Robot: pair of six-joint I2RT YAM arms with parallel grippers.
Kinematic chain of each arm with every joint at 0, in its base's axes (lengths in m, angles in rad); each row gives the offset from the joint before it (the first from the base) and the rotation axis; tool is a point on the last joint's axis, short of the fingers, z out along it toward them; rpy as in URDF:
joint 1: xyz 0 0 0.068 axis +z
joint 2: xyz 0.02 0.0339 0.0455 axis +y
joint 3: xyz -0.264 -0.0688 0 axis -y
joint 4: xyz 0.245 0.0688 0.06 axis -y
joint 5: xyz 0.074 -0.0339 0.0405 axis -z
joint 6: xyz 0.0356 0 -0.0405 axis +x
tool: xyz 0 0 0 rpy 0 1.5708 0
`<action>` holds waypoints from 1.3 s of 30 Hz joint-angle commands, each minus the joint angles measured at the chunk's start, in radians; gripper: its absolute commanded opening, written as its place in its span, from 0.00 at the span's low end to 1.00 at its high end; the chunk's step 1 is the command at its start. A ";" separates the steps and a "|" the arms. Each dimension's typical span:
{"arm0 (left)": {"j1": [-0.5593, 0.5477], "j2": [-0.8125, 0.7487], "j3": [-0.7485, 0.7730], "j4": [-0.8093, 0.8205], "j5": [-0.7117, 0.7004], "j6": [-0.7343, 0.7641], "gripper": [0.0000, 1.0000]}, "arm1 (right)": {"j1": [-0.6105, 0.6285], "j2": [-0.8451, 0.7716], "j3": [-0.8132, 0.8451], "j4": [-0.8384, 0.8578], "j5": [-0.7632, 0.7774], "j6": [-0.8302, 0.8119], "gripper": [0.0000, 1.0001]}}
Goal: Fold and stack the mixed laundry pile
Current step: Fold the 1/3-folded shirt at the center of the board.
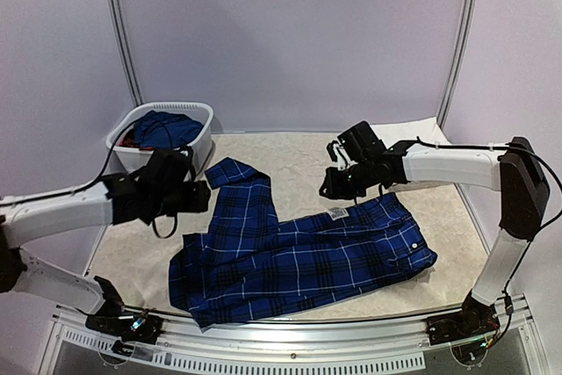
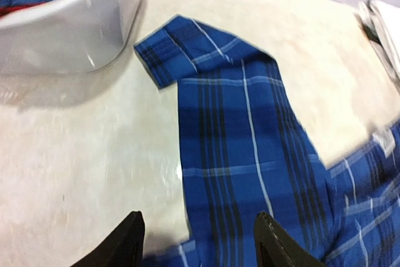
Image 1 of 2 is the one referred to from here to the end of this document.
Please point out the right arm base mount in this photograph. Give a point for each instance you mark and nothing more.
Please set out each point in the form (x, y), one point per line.
(471, 331)

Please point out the aluminium front rail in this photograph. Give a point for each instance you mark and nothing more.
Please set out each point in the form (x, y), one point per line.
(402, 344)

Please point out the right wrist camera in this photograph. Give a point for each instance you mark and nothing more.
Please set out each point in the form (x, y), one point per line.
(338, 155)

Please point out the white t-shirt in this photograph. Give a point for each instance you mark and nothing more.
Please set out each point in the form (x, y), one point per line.
(427, 130)

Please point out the blue plaid shirt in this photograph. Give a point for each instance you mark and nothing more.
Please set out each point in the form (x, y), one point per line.
(250, 265)

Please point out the dark blue garment in basket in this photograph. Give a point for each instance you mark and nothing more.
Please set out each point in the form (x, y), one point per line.
(168, 130)

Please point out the right corner wall post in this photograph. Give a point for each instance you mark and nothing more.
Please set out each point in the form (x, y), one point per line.
(461, 41)

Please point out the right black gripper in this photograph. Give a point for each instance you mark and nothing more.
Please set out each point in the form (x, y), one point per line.
(335, 183)

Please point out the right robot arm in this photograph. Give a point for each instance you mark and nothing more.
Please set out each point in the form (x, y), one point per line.
(417, 152)

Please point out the red garment in basket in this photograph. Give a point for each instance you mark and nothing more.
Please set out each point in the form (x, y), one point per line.
(134, 139)

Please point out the left corner wall post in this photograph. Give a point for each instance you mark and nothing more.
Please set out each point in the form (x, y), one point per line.
(125, 54)

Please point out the corner wall post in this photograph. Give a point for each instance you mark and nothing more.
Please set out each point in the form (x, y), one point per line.
(461, 41)
(125, 54)

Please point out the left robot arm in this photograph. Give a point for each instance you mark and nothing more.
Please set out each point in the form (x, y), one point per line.
(28, 218)

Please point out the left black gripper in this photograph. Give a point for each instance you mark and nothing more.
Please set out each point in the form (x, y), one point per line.
(199, 199)

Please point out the white plastic laundry basket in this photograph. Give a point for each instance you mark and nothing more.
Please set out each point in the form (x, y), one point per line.
(201, 148)

